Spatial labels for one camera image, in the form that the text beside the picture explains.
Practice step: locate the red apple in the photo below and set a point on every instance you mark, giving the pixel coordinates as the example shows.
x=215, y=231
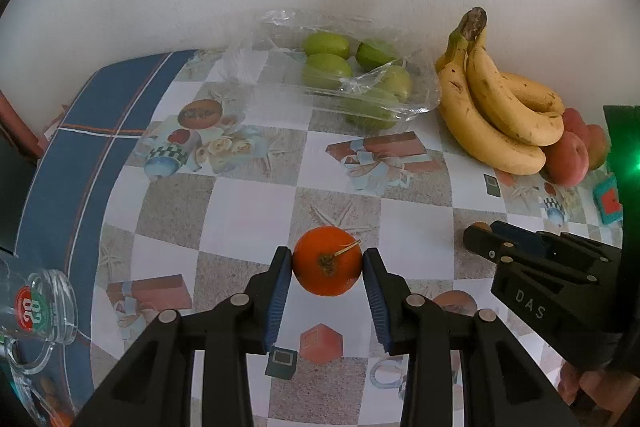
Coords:
x=596, y=144
x=575, y=119
x=565, y=157

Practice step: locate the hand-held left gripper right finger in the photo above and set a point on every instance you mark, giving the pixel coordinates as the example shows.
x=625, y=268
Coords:
x=375, y=302

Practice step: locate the clear plastic fruit box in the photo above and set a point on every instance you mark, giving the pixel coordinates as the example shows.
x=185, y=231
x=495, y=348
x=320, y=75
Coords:
x=45, y=402

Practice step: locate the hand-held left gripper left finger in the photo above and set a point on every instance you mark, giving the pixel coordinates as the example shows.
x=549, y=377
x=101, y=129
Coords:
x=280, y=297

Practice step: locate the glass mug with red label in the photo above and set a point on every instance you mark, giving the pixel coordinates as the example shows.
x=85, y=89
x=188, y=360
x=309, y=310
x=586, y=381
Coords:
x=40, y=307

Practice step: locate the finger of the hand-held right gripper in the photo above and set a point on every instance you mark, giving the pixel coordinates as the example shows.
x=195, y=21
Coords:
x=485, y=244
x=522, y=239

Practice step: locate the yellow banana bunch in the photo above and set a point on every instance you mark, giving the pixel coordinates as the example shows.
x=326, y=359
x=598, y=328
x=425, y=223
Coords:
x=475, y=127

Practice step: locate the tangerine with stem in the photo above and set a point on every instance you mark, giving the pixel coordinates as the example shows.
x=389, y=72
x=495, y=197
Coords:
x=327, y=262

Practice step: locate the person's right hand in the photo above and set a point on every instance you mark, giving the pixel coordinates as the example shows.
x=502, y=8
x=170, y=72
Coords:
x=595, y=387

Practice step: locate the blue and white toy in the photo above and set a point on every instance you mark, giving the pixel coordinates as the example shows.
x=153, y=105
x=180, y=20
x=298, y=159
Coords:
x=607, y=202

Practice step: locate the clear plastic produce tray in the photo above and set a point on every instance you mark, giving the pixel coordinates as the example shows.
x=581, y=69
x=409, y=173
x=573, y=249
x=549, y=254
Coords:
x=270, y=57

